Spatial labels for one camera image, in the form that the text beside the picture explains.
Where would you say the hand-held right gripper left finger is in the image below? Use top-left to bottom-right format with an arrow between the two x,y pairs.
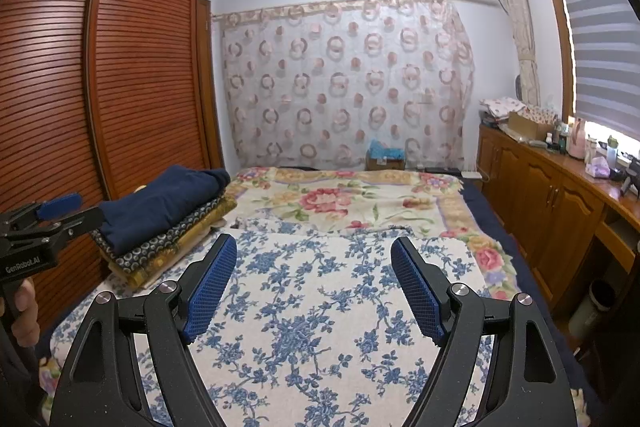
47,233 -> 238,427

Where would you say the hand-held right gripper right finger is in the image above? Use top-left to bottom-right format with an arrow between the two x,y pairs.
390,236 -> 573,427

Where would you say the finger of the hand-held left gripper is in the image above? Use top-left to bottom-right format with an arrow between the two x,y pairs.
31,204 -> 106,242
0,193 -> 83,233

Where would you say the navy printed t-shirt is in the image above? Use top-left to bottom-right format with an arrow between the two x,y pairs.
91,165 -> 232,254

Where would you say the person's left hand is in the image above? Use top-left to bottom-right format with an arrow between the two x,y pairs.
0,279 -> 42,349

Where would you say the dark circle-patterned folded cloth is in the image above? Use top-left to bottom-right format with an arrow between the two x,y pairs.
107,202 -> 226,275

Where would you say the yellow folded cloth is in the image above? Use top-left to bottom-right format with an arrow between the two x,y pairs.
102,197 -> 238,290

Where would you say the blue floral white cloth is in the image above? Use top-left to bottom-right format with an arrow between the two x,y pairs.
50,217 -> 493,427

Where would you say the navy bed sheet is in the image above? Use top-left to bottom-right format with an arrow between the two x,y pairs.
457,179 -> 606,427

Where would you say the pink floral blanket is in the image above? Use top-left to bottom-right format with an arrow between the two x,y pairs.
39,166 -> 593,427

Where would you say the teal item on box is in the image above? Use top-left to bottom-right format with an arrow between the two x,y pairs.
366,154 -> 407,172

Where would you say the louvred wooden wardrobe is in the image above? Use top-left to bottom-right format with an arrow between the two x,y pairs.
0,0 -> 226,333

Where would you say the wooden sideboard cabinet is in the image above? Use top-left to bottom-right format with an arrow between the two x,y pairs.
475,122 -> 640,333

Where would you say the grey trash can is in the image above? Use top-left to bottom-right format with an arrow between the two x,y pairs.
567,279 -> 617,340

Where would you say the open cardboard box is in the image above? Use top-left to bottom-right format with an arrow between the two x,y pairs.
507,104 -> 558,140

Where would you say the folded floral fabric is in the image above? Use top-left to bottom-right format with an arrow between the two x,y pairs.
479,97 -> 526,124

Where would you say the purple tissue pack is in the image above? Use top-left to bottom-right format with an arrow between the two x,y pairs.
586,155 -> 611,178

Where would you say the sheer circle-patterned curtain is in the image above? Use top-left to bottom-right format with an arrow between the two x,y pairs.
212,0 -> 476,170

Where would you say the pink bottle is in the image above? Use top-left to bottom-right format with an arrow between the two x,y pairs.
571,117 -> 587,158

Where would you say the black tripod stand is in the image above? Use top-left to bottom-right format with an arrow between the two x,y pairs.
620,154 -> 640,198

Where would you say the tied beige curtain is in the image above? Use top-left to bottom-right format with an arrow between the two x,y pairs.
489,0 -> 543,100

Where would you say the grey striped window blind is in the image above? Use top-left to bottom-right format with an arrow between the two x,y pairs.
535,0 -> 640,140

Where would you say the wooden window frame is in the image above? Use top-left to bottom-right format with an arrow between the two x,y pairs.
532,0 -> 576,122

